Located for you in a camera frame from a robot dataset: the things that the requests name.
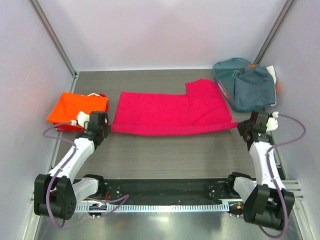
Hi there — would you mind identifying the orange folded t shirt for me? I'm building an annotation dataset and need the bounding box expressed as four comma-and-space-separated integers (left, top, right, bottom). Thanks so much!
46, 91, 109, 128

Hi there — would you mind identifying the left aluminium frame post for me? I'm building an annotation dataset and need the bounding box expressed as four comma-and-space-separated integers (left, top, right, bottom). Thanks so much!
28, 0, 78, 78

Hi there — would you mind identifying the right aluminium frame post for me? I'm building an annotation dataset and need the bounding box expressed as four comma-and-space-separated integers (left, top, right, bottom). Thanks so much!
253, 0, 297, 64

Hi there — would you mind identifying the grey blue t shirt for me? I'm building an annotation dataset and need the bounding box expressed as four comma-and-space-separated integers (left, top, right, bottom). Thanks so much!
234, 65, 277, 111

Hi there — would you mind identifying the teal plastic basket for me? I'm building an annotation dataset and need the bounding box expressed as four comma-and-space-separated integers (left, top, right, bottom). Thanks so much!
212, 57, 263, 112

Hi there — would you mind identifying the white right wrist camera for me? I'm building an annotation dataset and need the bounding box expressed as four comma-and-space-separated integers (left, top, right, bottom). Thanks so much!
266, 111, 279, 132

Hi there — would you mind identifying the white cloth in basket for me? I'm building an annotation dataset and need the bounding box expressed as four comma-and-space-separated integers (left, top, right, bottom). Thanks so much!
266, 65, 277, 84

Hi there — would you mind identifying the aluminium frame post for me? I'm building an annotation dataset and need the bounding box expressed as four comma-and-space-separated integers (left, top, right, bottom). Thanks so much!
28, 0, 78, 78
253, 0, 297, 64

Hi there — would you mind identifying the white folded t shirt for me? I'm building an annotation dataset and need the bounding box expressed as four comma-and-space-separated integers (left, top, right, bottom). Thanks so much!
87, 93, 100, 97

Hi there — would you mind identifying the slotted metal cable rail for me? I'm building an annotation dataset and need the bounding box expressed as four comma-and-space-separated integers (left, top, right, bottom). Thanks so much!
75, 202, 230, 214

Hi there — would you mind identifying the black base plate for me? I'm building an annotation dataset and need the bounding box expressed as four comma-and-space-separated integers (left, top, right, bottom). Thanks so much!
104, 178, 240, 206

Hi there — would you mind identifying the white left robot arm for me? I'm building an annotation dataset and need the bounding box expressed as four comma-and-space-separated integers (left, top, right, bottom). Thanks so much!
33, 111, 111, 221

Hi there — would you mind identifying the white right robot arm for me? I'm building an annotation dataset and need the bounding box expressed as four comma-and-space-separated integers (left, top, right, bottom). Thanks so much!
225, 111, 295, 231

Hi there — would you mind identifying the pink t shirt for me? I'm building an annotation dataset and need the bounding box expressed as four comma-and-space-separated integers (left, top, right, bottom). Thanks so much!
111, 79, 237, 136

